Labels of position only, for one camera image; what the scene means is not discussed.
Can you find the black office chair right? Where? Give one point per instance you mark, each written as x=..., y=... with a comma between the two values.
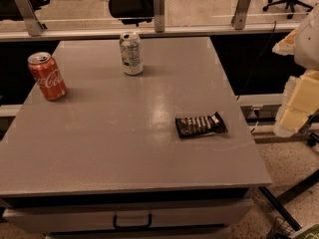
x=289, y=4

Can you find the black drawer handle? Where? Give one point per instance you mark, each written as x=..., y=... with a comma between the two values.
x=135, y=222

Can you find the dark chocolate bar wrapper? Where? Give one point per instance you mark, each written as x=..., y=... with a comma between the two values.
x=200, y=126

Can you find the right metal bracket post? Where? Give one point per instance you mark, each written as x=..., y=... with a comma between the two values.
x=240, y=15

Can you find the black office chair centre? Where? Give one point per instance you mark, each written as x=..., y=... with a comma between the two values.
x=132, y=11

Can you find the left metal bracket post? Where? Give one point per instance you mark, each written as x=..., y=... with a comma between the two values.
x=33, y=26

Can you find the metal bracket post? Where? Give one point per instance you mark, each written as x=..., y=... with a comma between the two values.
x=33, y=26
x=159, y=15
x=240, y=15

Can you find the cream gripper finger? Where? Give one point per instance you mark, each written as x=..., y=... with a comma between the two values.
x=300, y=101

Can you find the white green 7up can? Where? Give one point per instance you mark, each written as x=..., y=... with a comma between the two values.
x=131, y=53

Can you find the red coke can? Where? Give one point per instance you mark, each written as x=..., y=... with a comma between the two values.
x=47, y=75

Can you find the black wire basket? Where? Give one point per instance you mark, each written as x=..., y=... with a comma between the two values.
x=282, y=229

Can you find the black office chair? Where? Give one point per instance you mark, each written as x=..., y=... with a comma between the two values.
x=132, y=11
x=289, y=4

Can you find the grey drawer cabinet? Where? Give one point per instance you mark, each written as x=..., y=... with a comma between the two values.
x=110, y=147

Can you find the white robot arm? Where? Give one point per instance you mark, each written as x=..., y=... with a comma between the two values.
x=303, y=43

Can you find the middle metal bracket post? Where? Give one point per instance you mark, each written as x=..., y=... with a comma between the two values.
x=159, y=15

